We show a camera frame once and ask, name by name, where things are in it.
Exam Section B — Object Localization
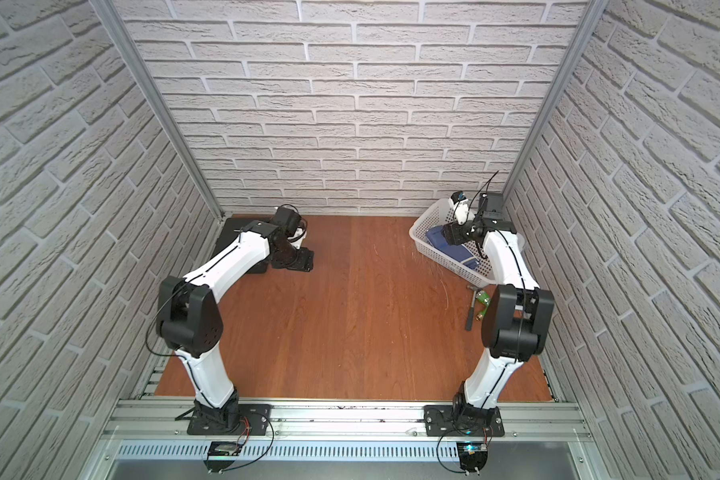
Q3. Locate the aluminium corner post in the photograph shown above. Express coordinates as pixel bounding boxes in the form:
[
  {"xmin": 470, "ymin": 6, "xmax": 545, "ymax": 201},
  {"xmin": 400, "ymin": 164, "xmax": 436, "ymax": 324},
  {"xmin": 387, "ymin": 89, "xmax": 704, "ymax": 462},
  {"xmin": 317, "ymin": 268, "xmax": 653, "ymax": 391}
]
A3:
[
  {"xmin": 502, "ymin": 0, "xmax": 609, "ymax": 202},
  {"xmin": 91, "ymin": 0, "xmax": 225, "ymax": 222}
]

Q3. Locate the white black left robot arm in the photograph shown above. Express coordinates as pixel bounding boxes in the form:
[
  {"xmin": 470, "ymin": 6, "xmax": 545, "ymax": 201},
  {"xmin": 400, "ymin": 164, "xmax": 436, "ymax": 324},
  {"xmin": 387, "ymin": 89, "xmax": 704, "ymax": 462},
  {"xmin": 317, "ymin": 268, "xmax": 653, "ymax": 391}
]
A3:
[{"xmin": 155, "ymin": 204, "xmax": 314, "ymax": 431}]

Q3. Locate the green toy drill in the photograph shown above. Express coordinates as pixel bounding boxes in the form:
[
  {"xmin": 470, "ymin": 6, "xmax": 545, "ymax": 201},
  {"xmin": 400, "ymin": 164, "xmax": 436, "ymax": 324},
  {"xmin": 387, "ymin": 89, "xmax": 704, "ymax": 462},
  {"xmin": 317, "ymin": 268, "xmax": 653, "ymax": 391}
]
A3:
[{"xmin": 475, "ymin": 290, "xmax": 491, "ymax": 321}]

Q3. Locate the blue plaid pillowcase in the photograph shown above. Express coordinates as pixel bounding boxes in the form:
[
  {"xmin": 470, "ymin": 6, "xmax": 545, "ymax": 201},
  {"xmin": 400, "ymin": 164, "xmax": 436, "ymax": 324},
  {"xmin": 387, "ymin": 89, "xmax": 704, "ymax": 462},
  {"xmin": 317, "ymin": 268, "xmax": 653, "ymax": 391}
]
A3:
[{"xmin": 425, "ymin": 226, "xmax": 479, "ymax": 270}]

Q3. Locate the left aluminium corner post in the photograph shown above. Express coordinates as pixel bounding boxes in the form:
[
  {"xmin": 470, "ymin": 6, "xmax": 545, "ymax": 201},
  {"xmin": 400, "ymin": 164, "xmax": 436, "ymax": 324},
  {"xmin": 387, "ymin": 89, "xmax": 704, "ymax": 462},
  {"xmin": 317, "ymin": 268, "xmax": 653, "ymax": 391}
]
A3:
[{"xmin": 91, "ymin": 0, "xmax": 225, "ymax": 222}]

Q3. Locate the hammer with dark handle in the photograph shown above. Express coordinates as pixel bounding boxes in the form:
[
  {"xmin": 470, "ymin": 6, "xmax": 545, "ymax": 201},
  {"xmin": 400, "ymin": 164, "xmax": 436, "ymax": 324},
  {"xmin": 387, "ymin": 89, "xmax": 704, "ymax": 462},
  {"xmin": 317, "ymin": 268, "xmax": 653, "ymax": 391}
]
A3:
[{"xmin": 465, "ymin": 284, "xmax": 481, "ymax": 331}]

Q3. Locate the black plastic tool case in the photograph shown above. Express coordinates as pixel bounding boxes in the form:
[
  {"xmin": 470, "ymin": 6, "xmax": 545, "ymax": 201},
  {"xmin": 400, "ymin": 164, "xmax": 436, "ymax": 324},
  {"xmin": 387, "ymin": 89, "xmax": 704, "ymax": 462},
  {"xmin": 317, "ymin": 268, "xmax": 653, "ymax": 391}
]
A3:
[{"xmin": 210, "ymin": 217, "xmax": 268, "ymax": 275}]

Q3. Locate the right controller board with cables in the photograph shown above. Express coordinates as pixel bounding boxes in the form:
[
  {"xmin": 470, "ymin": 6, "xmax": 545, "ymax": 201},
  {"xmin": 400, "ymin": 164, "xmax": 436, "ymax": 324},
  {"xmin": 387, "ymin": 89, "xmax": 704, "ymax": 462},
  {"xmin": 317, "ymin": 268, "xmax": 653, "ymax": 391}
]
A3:
[{"xmin": 435, "ymin": 428, "xmax": 493, "ymax": 477}]

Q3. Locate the right aluminium corner post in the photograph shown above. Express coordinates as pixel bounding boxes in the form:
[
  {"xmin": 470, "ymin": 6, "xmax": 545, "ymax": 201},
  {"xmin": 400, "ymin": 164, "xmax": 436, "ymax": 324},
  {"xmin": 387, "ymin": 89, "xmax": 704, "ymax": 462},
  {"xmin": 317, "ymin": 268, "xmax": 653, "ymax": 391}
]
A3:
[{"xmin": 502, "ymin": 0, "xmax": 609, "ymax": 202}]

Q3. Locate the aluminium front rail frame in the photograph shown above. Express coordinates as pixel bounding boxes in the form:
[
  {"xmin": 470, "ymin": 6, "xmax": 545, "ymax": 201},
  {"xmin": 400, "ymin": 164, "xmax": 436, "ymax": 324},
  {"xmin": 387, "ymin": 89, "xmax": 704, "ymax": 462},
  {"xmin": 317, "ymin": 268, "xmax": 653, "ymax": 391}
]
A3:
[{"xmin": 82, "ymin": 397, "xmax": 607, "ymax": 479}]

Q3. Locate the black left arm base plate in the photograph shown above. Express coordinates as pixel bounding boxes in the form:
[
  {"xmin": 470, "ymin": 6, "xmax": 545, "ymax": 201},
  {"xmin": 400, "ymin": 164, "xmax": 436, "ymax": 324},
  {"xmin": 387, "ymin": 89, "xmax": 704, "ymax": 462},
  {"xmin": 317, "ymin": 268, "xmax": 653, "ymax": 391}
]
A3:
[{"xmin": 187, "ymin": 401, "xmax": 272, "ymax": 437}]

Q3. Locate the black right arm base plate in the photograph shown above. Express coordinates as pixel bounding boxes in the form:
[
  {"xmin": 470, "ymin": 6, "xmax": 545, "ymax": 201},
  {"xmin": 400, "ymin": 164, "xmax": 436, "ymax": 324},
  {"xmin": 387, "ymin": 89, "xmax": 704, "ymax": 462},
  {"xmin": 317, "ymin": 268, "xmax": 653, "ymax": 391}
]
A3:
[{"xmin": 423, "ymin": 404, "xmax": 505, "ymax": 438}]

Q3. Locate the controller board with cables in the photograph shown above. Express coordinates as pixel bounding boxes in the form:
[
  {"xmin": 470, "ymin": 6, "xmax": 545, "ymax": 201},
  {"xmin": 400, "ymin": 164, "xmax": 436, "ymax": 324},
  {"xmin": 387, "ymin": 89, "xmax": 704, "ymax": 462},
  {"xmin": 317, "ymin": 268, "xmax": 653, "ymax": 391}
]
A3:
[
  {"xmin": 204, "ymin": 415, "xmax": 275, "ymax": 474},
  {"xmin": 435, "ymin": 428, "xmax": 493, "ymax": 477}
]

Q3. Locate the left controller board with cables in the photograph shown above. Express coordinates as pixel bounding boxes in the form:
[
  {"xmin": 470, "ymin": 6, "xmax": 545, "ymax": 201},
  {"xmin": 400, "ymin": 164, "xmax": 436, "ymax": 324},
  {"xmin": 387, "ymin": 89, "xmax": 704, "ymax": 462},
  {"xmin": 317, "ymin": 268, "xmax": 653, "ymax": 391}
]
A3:
[{"xmin": 204, "ymin": 415, "xmax": 275, "ymax": 474}]

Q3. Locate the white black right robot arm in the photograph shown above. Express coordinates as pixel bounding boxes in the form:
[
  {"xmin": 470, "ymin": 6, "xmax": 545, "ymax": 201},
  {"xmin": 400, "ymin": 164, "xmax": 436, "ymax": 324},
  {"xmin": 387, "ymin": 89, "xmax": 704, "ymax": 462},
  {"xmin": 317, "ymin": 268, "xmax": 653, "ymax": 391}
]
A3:
[{"xmin": 444, "ymin": 191, "xmax": 555, "ymax": 433}]

